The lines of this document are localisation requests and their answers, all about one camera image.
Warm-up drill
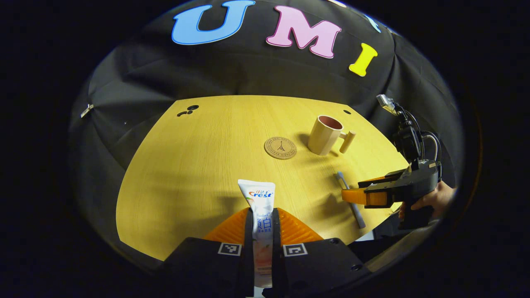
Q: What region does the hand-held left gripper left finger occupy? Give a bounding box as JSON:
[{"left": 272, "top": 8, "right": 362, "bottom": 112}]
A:
[{"left": 164, "top": 207, "right": 254, "bottom": 298}]

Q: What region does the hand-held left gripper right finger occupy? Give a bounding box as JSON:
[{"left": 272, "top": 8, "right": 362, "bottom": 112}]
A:
[{"left": 271, "top": 207, "right": 373, "bottom": 298}]

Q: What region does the light blue toothbrush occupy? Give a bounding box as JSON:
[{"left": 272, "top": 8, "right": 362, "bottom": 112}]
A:
[{"left": 335, "top": 171, "right": 366, "bottom": 229}]

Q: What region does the white toothpaste tube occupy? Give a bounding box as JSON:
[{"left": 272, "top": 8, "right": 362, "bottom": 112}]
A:
[{"left": 238, "top": 179, "right": 276, "bottom": 288}]

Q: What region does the beige cup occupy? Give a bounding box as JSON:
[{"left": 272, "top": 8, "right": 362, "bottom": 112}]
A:
[{"left": 307, "top": 115, "right": 357, "bottom": 156}]

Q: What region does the round cork coaster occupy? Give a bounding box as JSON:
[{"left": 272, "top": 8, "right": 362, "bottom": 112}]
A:
[{"left": 264, "top": 137, "right": 297, "bottom": 160}]

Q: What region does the black backdrop cloth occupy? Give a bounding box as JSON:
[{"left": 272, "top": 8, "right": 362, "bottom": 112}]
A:
[{"left": 68, "top": 0, "right": 464, "bottom": 199}]

